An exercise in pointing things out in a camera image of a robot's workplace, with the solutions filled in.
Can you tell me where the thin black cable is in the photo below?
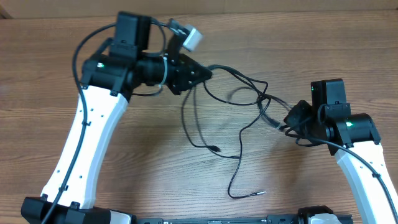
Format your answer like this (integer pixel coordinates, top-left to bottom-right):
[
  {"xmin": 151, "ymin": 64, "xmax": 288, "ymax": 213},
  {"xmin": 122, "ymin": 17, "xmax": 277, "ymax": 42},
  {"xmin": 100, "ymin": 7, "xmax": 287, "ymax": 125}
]
[{"xmin": 192, "ymin": 86, "xmax": 280, "ymax": 200}]

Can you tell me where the black USB cable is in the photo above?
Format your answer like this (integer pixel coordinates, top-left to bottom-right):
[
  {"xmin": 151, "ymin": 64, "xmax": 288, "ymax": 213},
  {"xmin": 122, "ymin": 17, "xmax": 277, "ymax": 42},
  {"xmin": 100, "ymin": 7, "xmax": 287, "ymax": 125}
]
[{"xmin": 180, "ymin": 64, "xmax": 289, "ymax": 153}]

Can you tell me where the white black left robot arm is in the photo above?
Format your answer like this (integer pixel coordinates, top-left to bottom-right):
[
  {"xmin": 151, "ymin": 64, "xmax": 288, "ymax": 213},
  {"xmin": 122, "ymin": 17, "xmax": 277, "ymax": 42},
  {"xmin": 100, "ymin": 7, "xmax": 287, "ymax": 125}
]
[{"xmin": 21, "ymin": 12, "xmax": 212, "ymax": 223}]

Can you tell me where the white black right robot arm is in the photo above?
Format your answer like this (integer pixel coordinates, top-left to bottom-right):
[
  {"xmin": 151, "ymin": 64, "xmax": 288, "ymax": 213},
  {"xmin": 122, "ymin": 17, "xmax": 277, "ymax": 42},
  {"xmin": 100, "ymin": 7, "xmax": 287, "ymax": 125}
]
[{"xmin": 284, "ymin": 78, "xmax": 397, "ymax": 223}]

